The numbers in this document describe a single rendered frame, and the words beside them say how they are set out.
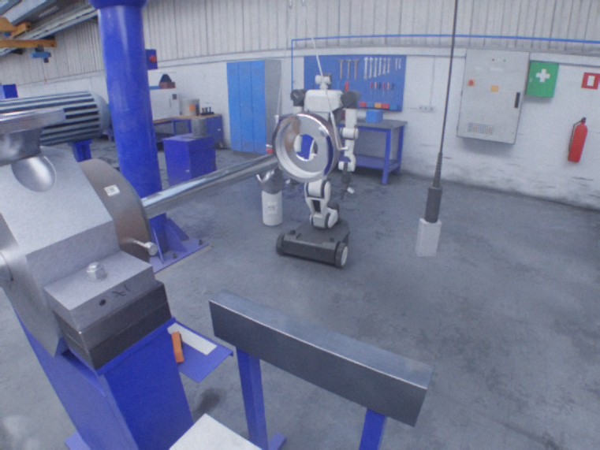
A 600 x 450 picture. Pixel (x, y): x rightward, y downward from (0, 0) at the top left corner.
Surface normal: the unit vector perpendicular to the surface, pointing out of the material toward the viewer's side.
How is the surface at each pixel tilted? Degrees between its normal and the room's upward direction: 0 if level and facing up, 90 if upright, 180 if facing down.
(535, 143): 90
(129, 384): 90
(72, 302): 0
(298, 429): 0
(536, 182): 90
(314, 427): 0
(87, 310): 90
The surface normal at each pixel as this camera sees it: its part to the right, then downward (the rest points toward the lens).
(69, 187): 0.61, -0.50
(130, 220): 0.81, -0.07
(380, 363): 0.00, -0.91
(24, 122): 0.87, 0.20
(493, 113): -0.54, 0.34
